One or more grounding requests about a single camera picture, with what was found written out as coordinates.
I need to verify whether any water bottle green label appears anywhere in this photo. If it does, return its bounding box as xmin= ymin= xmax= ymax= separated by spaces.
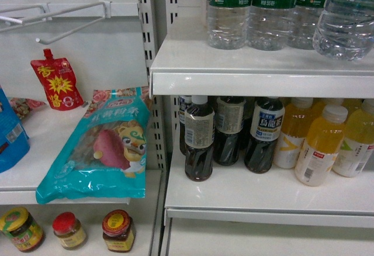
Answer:
xmin=313 ymin=0 xmax=373 ymax=61

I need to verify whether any white upper right shelf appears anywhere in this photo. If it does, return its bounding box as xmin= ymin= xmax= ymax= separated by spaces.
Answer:
xmin=157 ymin=18 xmax=373 ymax=98

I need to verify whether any white lower right shelf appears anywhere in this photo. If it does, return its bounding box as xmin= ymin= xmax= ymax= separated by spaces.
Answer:
xmin=165 ymin=147 xmax=373 ymax=228

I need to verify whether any white perforated shelf upright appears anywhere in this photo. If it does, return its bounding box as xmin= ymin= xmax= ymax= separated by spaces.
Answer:
xmin=139 ymin=0 xmax=178 ymax=171

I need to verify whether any shelf water bottle left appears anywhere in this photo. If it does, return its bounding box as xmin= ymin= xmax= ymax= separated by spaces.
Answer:
xmin=206 ymin=0 xmax=252 ymax=50

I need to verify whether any shelf water bottle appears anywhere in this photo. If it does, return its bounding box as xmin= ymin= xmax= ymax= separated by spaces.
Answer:
xmin=287 ymin=0 xmax=325 ymax=50
xmin=206 ymin=0 xmax=252 ymax=50
xmin=247 ymin=0 xmax=296 ymax=51

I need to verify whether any shelf water bottle middle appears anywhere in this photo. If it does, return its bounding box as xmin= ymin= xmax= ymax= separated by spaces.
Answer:
xmin=247 ymin=0 xmax=296 ymax=51

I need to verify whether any white left shelf board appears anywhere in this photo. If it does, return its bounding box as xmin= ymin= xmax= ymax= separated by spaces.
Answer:
xmin=0 ymin=103 xmax=163 ymax=206

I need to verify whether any shelf water bottle right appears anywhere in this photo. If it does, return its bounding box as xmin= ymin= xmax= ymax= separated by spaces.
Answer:
xmin=287 ymin=0 xmax=325 ymax=50

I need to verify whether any front oolong tea bottle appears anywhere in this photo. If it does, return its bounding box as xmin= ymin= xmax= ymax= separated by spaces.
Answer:
xmin=185 ymin=95 xmax=215 ymax=182

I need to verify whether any middle oolong tea bottle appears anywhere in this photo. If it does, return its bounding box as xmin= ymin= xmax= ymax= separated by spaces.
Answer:
xmin=213 ymin=96 xmax=246 ymax=166

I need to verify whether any Suntory oolong tea bottle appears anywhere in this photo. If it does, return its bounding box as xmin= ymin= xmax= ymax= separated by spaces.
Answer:
xmin=244 ymin=97 xmax=285 ymax=174

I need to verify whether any teal sweet potato noodle bag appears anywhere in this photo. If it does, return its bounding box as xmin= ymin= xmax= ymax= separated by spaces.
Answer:
xmin=36 ymin=87 xmax=152 ymax=204

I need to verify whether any left yellow vitamin drink bottle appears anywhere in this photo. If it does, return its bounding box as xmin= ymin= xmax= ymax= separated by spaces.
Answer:
xmin=272 ymin=98 xmax=313 ymax=169

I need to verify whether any yellow vitamin drink bottle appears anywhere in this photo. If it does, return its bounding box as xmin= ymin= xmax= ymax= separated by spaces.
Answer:
xmin=333 ymin=99 xmax=373 ymax=177
xmin=272 ymin=98 xmax=313 ymax=169
xmin=295 ymin=105 xmax=348 ymax=186

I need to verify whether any red gold lid chili jar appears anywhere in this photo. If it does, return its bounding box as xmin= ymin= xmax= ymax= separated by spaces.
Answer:
xmin=102 ymin=209 xmax=136 ymax=253

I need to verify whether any red sauce pouch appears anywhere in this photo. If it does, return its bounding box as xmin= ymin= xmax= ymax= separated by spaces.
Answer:
xmin=30 ymin=49 xmax=84 ymax=111

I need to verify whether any front yellow vitamin drink bottle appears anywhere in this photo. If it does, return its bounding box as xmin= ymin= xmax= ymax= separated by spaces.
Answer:
xmin=295 ymin=105 xmax=348 ymax=186

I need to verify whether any red lid pickle jar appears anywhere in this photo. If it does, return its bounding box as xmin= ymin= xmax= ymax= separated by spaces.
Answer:
xmin=52 ymin=212 xmax=87 ymax=250

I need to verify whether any floral snack packet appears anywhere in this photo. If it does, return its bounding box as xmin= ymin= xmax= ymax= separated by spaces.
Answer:
xmin=8 ymin=98 xmax=46 ymax=120

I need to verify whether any right yellow vitamin drink bottle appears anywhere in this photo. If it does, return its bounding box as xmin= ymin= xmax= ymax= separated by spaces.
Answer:
xmin=333 ymin=99 xmax=373 ymax=177

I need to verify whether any blue snack bag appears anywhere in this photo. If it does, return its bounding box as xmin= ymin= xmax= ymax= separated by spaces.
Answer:
xmin=1 ymin=88 xmax=30 ymax=172

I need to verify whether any yellow lid sauce jar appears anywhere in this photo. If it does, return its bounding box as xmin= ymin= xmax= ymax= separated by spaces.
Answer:
xmin=1 ymin=206 xmax=45 ymax=252

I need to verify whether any white wire display hook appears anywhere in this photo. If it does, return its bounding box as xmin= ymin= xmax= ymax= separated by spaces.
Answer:
xmin=1 ymin=1 xmax=111 ymax=45

